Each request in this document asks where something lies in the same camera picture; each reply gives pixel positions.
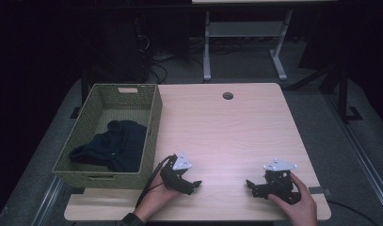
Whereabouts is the person's left hand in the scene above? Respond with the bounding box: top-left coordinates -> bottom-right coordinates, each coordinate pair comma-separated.
133,173 -> 182,222

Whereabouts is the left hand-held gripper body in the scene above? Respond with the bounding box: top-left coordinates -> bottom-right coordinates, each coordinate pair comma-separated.
159,151 -> 196,196

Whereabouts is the metal floor rail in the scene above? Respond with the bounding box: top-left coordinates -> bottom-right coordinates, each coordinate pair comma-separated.
323,93 -> 383,218
29,175 -> 67,226

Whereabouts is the green woven basket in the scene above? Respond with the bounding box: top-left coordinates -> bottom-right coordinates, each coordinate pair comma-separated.
52,83 -> 164,190

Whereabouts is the tangle of floor cables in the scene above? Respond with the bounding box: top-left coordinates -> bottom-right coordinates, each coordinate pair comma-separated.
138,32 -> 206,85

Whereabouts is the dark cloth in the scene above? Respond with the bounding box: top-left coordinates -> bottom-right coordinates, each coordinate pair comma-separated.
69,120 -> 149,173

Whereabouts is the black metal stand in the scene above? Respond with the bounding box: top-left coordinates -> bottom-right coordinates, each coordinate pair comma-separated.
69,69 -> 90,121
282,60 -> 364,124

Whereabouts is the grey table clamp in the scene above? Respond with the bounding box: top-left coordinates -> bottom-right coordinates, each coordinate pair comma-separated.
308,186 -> 333,198

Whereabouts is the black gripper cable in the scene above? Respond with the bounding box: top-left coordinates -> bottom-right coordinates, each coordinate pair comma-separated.
135,153 -> 177,208

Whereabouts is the grey metal desk frame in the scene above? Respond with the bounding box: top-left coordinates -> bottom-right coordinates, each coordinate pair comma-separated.
202,9 -> 294,83

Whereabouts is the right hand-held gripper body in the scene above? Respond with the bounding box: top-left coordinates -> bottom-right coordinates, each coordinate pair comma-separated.
256,157 -> 302,205

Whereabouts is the person's right hand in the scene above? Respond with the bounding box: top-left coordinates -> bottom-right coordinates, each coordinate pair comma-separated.
266,171 -> 319,226

